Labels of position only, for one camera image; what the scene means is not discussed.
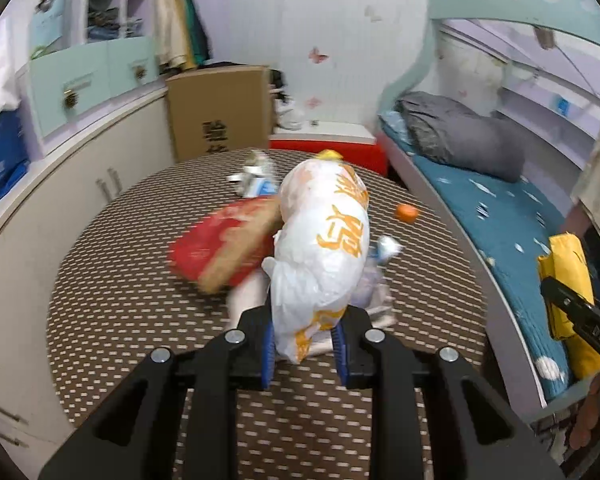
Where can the orange round lid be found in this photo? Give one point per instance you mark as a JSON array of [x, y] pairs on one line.
[[406, 213]]

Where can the mint drawer cabinet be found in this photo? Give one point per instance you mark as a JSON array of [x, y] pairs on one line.
[[68, 83]]

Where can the white shelf unit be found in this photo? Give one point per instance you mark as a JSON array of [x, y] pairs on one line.
[[102, 20]]

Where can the grey folded duvet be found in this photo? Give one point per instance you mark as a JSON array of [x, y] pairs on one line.
[[451, 134]]

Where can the white orange plastic bag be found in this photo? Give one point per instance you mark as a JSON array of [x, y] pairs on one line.
[[319, 253]]

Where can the blue patterned mattress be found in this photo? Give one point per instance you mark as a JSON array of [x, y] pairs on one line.
[[507, 227]]

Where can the red bench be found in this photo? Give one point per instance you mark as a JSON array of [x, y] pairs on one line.
[[355, 143]]

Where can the red snack packet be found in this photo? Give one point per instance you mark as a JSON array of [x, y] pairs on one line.
[[224, 248]]

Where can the brown cardboard box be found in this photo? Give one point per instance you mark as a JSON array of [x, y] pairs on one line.
[[217, 110]]

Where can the white yellow carton box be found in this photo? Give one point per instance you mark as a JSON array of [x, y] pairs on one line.
[[257, 177]]

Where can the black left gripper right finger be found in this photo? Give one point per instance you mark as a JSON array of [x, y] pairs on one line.
[[437, 399]]

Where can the blue bag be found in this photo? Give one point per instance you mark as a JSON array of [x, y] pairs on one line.
[[14, 159]]

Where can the yellow cushion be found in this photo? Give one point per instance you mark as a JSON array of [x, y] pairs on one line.
[[566, 262]]

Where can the hanging clothes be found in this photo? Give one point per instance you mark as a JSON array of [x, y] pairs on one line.
[[181, 41]]

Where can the teal wrapper packet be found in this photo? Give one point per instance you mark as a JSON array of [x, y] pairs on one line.
[[384, 249]]

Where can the white low cabinet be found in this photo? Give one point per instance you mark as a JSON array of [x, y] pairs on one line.
[[40, 219]]

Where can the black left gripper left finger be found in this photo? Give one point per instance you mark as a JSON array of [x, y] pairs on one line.
[[171, 400]]

